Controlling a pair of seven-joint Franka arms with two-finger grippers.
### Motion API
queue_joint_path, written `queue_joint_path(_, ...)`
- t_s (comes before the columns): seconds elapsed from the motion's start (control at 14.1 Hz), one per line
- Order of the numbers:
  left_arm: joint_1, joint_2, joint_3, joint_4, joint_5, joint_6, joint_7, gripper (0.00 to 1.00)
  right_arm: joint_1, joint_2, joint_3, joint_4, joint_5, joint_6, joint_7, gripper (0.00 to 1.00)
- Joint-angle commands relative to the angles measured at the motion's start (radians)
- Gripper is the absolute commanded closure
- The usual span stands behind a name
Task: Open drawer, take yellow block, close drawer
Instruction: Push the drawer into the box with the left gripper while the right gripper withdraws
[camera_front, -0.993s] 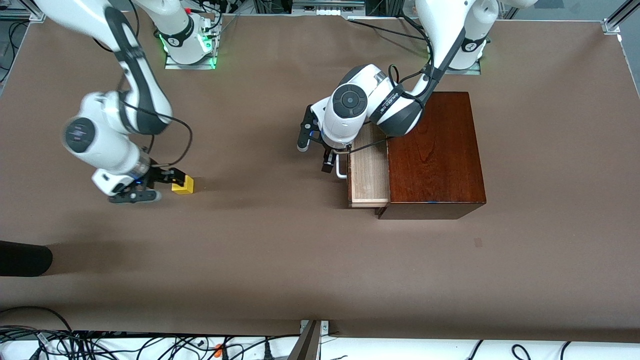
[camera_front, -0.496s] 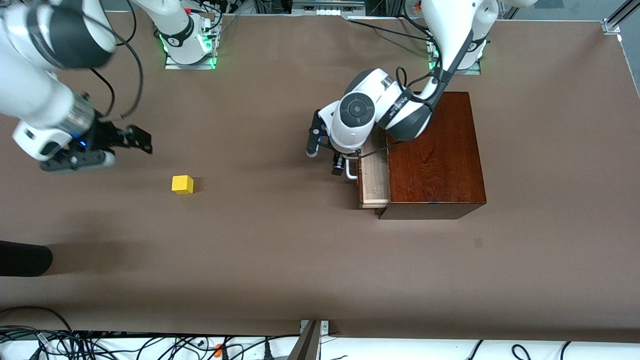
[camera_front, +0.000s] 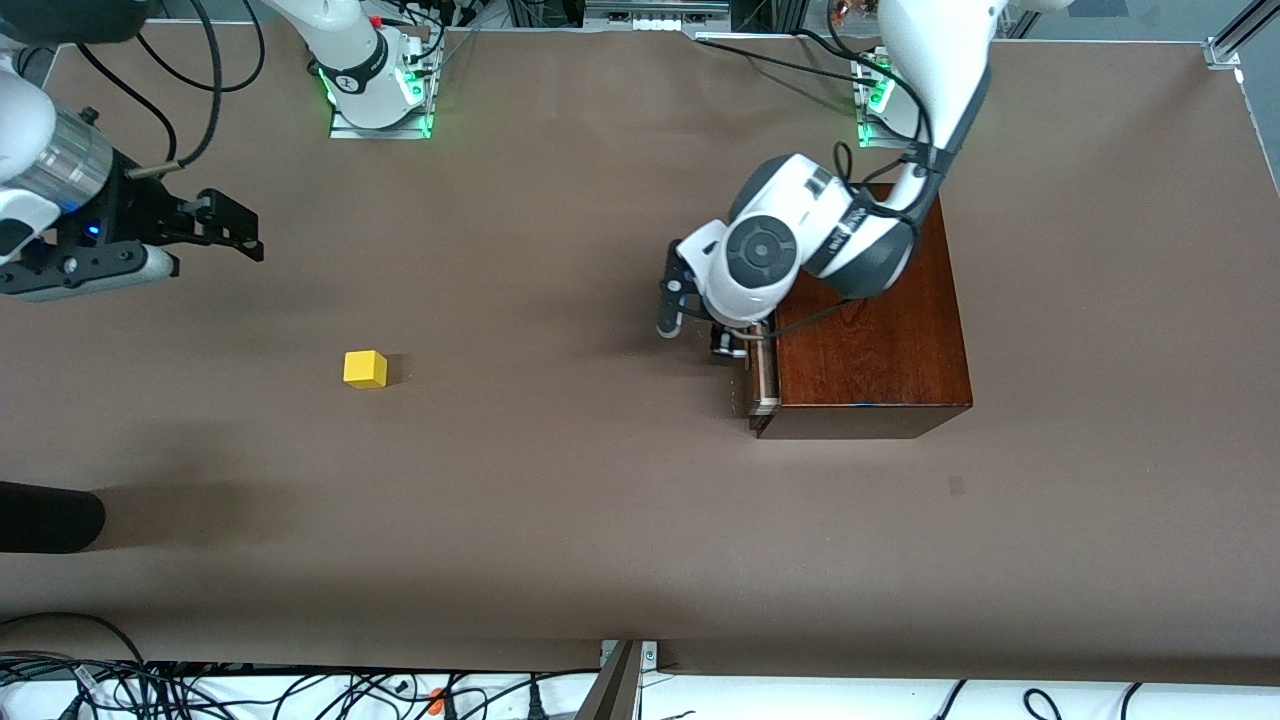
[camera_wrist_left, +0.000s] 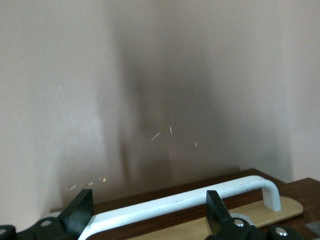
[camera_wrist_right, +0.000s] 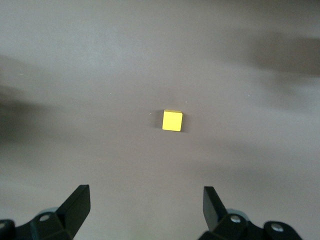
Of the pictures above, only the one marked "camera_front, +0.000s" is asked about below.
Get small metal bracket plate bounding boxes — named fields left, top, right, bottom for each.
left=599, top=640, right=660, bottom=674

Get dark brown wooden drawer cabinet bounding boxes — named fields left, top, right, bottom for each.
left=749, top=183, right=974, bottom=441

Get black cylinder object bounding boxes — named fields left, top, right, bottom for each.
left=0, top=480, right=107, bottom=555

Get black cable across table edge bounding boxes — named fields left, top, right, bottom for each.
left=694, top=32, right=883, bottom=89

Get thick black cable metal plug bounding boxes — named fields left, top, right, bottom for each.
left=124, top=0, right=224, bottom=182

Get wooden drawer with white handle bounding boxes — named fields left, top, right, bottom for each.
left=744, top=320, right=784, bottom=420

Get yellow cube block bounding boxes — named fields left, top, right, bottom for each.
left=342, top=349, right=390, bottom=391

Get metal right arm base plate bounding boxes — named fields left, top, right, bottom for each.
left=328, top=40, right=444, bottom=140

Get thin black looping cable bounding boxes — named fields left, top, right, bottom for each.
left=134, top=0, right=267, bottom=94

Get aluminium frame corner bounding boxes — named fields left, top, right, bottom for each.
left=1204, top=0, right=1280, bottom=70

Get dark slanted beam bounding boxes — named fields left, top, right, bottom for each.
left=574, top=640, right=644, bottom=720

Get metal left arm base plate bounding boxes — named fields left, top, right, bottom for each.
left=856, top=50, right=926, bottom=151

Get grey metal connector box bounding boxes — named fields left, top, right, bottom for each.
left=583, top=0, right=732, bottom=32

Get black floor cable loop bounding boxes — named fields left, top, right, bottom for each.
left=0, top=610, right=148, bottom=669

